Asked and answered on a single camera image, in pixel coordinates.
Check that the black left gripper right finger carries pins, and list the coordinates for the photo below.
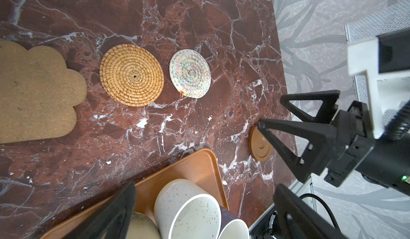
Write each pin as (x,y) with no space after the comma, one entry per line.
(296,220)

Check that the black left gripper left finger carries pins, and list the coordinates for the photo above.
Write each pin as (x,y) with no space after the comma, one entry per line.
(112,220)

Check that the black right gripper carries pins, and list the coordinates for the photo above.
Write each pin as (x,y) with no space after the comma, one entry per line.
(349,143)

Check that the beige glazed ceramic mug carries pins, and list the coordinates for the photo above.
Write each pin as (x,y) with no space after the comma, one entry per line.
(142,227)

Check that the round wooden coaster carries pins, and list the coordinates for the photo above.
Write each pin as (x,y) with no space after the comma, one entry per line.
(259,147)

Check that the multicolour stitched round coaster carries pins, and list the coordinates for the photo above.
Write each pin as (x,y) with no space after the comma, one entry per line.
(190,73)

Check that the cork paw-shaped coaster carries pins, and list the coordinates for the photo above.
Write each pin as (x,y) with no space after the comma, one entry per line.
(38,93)

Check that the woven rattan round coaster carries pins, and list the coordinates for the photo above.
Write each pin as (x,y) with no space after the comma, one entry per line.
(131,75)

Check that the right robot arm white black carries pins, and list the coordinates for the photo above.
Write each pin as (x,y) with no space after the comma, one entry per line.
(388,164)

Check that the white purple mug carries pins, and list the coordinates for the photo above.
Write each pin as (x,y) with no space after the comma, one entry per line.
(232,227)

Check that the white speckled mug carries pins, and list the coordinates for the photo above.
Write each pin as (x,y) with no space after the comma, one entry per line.
(184,210)

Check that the orange wooden tray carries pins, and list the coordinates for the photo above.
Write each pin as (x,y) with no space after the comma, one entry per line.
(200,168)

